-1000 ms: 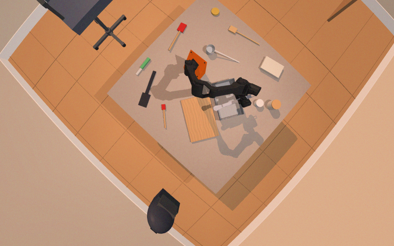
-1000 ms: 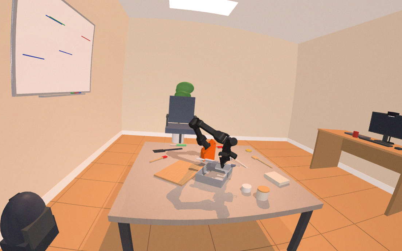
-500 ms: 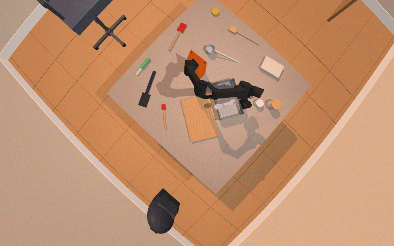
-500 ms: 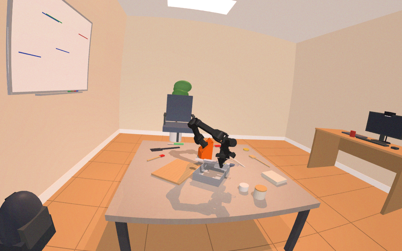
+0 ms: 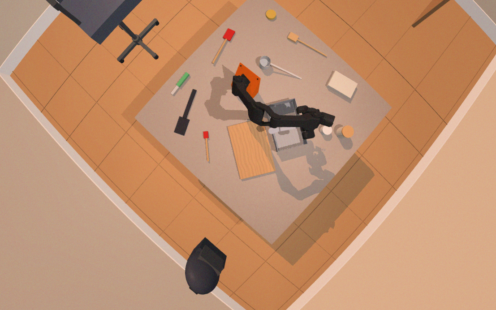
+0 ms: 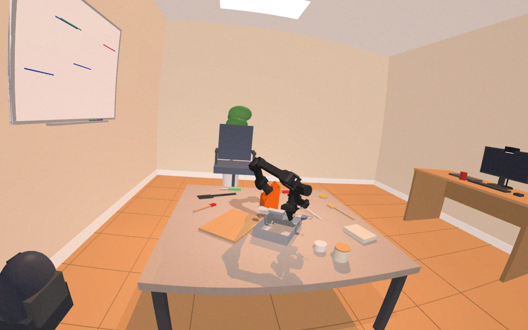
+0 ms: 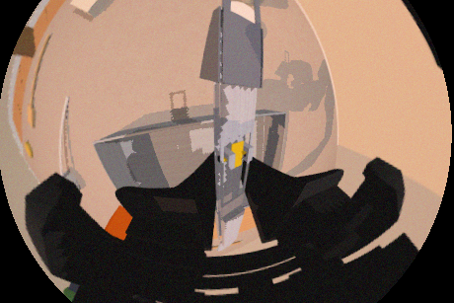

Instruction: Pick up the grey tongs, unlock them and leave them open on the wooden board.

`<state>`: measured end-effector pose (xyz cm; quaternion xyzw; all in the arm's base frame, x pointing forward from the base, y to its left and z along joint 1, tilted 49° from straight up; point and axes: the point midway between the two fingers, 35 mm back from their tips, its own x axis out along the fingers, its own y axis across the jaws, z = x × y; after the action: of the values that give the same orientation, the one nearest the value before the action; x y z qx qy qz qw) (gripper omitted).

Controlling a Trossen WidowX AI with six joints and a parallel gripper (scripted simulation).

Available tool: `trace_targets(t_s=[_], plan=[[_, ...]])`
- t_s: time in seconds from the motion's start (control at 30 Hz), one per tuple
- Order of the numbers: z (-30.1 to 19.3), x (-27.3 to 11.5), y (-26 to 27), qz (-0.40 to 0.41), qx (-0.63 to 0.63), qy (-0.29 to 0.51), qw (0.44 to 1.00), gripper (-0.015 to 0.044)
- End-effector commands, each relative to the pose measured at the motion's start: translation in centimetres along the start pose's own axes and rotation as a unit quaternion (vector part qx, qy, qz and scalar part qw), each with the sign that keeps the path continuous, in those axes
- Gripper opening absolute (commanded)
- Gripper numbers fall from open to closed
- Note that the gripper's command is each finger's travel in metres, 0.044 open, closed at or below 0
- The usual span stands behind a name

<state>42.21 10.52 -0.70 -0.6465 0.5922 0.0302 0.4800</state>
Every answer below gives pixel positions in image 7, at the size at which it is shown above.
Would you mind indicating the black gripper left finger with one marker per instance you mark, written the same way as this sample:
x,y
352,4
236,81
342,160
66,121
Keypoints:
x,y
191,202

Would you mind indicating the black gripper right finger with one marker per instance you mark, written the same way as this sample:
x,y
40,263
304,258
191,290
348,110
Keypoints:
x,y
274,196

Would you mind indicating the yellow round disc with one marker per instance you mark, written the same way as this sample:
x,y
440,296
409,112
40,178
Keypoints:
x,y
29,149

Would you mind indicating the short white cylinder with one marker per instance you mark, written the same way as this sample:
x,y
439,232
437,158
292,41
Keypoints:
x,y
243,9

